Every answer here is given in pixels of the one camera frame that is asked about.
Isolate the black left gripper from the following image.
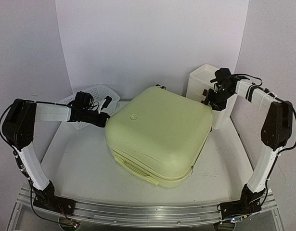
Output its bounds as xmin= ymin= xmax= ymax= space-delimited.
xmin=81 ymin=108 xmax=116 ymax=127

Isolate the pale green hard-shell suitcase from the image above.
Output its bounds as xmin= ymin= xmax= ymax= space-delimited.
xmin=105 ymin=86 xmax=213 ymax=188

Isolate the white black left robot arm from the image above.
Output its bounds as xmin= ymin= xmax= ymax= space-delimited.
xmin=0 ymin=92 xmax=112 ymax=210

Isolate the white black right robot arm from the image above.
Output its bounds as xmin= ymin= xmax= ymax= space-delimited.
xmin=203 ymin=76 xmax=296 ymax=223

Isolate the white three-drawer storage cabinet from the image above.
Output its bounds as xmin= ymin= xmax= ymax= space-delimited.
xmin=186 ymin=64 xmax=237 ymax=129

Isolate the white perforated plastic basket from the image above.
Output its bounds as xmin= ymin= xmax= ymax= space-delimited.
xmin=59 ymin=84 xmax=120 ymax=130

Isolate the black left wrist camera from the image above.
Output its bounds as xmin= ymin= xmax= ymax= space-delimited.
xmin=72 ymin=91 xmax=94 ymax=109

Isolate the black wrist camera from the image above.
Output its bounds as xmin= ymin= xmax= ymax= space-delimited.
xmin=210 ymin=68 xmax=232 ymax=84
xmin=72 ymin=91 xmax=94 ymax=109

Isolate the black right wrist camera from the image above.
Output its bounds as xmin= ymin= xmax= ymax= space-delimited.
xmin=210 ymin=68 xmax=232 ymax=84

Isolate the aluminium front mounting rail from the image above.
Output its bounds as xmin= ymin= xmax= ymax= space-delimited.
xmin=8 ymin=192 xmax=283 ymax=231

